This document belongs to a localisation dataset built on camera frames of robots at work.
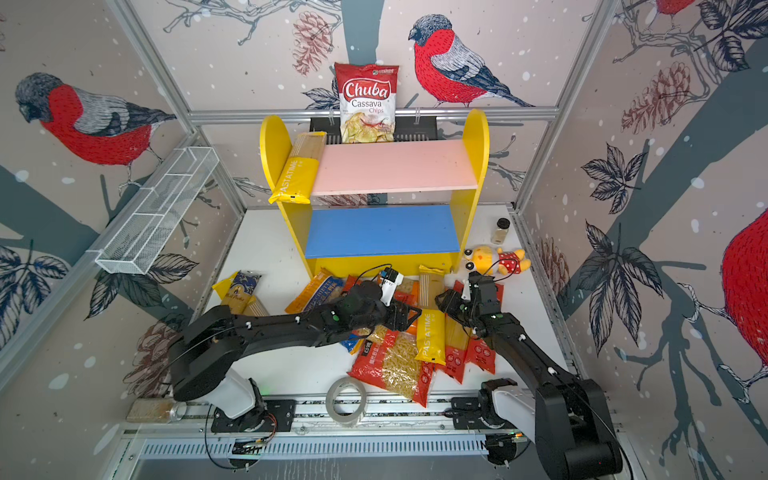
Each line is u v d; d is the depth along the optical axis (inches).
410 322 28.6
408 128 37.2
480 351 32.0
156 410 28.1
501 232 41.0
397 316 27.5
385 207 49.7
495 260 38.1
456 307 30.0
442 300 34.1
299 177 27.6
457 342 32.9
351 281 37.1
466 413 28.7
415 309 29.7
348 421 28.3
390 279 28.7
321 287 36.4
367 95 32.7
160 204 31.3
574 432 15.6
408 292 36.3
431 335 32.1
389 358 31.0
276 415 28.7
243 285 36.4
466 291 31.2
